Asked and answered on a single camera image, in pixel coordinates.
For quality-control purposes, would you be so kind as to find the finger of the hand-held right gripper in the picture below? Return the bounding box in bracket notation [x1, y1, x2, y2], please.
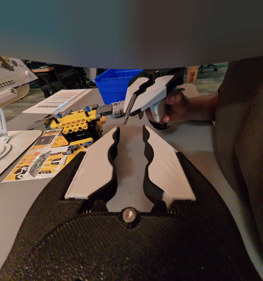
[128, 75, 175, 117]
[123, 77, 149, 114]

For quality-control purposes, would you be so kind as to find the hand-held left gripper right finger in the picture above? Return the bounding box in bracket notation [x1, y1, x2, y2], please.
[142, 125, 196, 209]

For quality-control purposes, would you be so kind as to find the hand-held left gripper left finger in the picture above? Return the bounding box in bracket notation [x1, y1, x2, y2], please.
[64, 126, 121, 205]

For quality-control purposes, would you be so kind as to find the dark grey axle rod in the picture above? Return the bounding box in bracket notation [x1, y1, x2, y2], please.
[123, 94, 137, 126]

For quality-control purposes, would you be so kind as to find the yellow building block vehicle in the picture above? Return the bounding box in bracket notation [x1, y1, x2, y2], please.
[44, 104, 113, 155]

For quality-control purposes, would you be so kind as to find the person's right forearm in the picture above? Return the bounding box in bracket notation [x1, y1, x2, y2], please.
[188, 93, 220, 122]

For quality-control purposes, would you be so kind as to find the person's right hand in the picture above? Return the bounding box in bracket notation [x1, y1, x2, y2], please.
[145, 90, 190, 124]

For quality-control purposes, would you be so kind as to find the blue plastic bin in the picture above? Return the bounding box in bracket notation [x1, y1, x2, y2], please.
[94, 69, 145, 103]

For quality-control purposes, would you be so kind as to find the grey block remote controller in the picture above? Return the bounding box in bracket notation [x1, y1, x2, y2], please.
[111, 101, 126, 119]

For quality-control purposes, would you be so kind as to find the yellow grey sticker sheet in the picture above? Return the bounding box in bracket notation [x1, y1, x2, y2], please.
[1, 128, 88, 183]

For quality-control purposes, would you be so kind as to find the white printed paper sheet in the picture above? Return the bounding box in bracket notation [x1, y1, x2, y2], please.
[22, 88, 93, 114]

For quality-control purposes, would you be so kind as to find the white stand base board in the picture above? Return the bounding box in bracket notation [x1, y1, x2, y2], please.
[0, 130, 43, 184]

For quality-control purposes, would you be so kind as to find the wooden post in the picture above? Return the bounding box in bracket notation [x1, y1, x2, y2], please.
[185, 65, 199, 84]

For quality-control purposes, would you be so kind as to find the metal stand bracket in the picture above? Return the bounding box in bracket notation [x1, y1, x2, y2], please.
[0, 109, 10, 141]

